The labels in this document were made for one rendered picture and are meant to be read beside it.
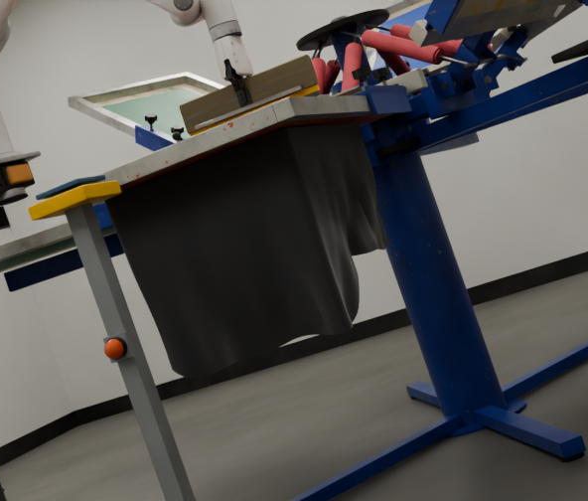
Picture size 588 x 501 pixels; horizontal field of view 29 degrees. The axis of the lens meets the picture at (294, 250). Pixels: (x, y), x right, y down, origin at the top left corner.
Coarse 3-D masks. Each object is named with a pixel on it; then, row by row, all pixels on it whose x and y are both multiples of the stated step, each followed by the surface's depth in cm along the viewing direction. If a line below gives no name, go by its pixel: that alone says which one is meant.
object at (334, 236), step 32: (288, 128) 228; (320, 128) 245; (352, 128) 264; (320, 160) 240; (352, 160) 258; (320, 192) 233; (352, 192) 254; (320, 224) 228; (352, 224) 249; (352, 288) 236; (352, 320) 234
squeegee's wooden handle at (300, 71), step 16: (288, 64) 268; (304, 64) 266; (256, 80) 271; (272, 80) 270; (288, 80) 268; (304, 80) 267; (208, 96) 276; (224, 96) 275; (256, 96) 272; (192, 112) 278; (208, 112) 277; (224, 112) 275; (192, 128) 279
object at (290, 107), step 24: (312, 96) 226; (336, 96) 240; (360, 96) 254; (240, 120) 219; (264, 120) 217; (288, 120) 219; (192, 144) 223; (216, 144) 221; (120, 168) 230; (144, 168) 228; (168, 168) 229
